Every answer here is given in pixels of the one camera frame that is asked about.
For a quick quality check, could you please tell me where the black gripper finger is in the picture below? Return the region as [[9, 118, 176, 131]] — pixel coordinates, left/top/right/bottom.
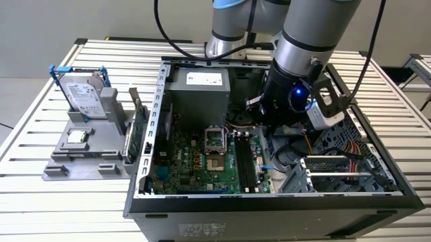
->
[[244, 95, 288, 137]]

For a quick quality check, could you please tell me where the black RAM slot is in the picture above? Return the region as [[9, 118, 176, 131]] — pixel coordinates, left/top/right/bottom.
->
[[235, 131, 250, 194], [238, 131, 254, 194], [246, 131, 260, 194], [242, 131, 258, 194]]

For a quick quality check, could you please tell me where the round black speaker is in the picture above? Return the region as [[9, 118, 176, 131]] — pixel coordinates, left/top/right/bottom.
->
[[232, 110, 252, 126]]

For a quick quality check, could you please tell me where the metal socket cover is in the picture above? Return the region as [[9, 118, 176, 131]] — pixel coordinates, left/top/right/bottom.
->
[[204, 125, 226, 155]]

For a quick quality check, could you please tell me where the grey power supply unit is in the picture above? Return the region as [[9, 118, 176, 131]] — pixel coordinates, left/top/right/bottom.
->
[[167, 67, 232, 127]]

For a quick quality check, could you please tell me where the perforated grey disk cage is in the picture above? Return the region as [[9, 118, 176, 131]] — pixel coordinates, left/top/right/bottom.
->
[[311, 105, 396, 192]]

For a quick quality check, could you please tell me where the CPU socket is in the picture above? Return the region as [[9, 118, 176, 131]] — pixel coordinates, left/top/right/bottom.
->
[[206, 155, 227, 172]]

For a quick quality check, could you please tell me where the green motherboard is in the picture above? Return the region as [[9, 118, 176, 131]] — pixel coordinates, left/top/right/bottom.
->
[[153, 131, 272, 195]]

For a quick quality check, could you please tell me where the green graphics card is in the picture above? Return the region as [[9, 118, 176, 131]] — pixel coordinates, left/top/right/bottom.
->
[[121, 87, 151, 164]]

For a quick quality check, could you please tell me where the blue expansion slot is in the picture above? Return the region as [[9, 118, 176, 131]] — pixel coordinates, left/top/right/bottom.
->
[[177, 189, 230, 195]]

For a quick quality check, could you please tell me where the metal slat side table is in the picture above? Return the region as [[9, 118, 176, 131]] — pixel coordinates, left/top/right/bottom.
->
[[399, 53, 431, 111]]

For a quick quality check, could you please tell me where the black open PC case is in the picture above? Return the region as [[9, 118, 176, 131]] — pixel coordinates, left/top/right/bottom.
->
[[123, 55, 426, 242]]

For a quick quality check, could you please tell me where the black yellow edge bar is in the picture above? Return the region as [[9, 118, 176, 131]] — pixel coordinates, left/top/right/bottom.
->
[[104, 36, 194, 44]]

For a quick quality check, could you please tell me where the blue disk carrier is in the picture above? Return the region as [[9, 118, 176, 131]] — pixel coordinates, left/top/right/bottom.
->
[[48, 64, 113, 122]]

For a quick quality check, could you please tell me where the grey parts rack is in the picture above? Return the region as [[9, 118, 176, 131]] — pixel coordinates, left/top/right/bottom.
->
[[40, 87, 149, 180]]

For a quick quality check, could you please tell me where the silver CPU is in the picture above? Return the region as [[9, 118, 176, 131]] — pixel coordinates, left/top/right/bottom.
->
[[67, 130, 89, 142]]

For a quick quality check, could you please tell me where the wire locking lever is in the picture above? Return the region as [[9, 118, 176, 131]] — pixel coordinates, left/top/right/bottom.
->
[[222, 126, 234, 155]]

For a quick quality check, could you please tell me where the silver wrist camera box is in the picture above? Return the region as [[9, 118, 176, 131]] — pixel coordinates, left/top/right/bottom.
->
[[306, 97, 347, 131]]

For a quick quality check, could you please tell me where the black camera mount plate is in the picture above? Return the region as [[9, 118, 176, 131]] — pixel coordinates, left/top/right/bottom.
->
[[310, 74, 351, 119]]

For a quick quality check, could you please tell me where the orange wire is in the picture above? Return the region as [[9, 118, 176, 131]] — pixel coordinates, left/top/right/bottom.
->
[[302, 130, 312, 156]]

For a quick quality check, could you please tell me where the black data cable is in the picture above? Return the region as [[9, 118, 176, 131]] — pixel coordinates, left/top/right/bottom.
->
[[274, 141, 304, 173]]

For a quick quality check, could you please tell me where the grey disk bay bracket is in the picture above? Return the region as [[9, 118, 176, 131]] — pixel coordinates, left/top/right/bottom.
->
[[279, 155, 375, 194]]

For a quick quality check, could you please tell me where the red yellow wire bundle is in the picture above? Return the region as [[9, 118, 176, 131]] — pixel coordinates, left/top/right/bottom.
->
[[343, 140, 363, 182]]

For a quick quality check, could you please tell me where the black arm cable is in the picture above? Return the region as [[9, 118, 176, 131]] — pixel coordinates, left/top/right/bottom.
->
[[348, 0, 388, 100], [153, 0, 275, 61]]

